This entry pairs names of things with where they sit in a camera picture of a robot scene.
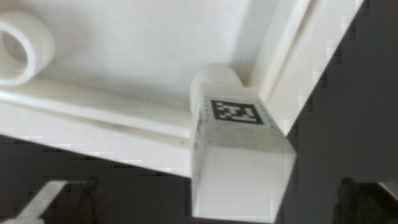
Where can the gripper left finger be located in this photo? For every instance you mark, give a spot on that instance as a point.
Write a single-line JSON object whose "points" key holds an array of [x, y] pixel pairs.
{"points": [[68, 203]]}

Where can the white square table top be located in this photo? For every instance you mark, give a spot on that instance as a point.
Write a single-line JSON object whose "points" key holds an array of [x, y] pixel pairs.
{"points": [[104, 104]]}

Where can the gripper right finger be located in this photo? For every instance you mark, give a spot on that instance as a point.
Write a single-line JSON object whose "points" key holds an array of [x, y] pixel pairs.
{"points": [[367, 202]]}

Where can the white table leg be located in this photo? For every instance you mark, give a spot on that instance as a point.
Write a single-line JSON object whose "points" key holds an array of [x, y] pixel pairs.
{"points": [[242, 153]]}

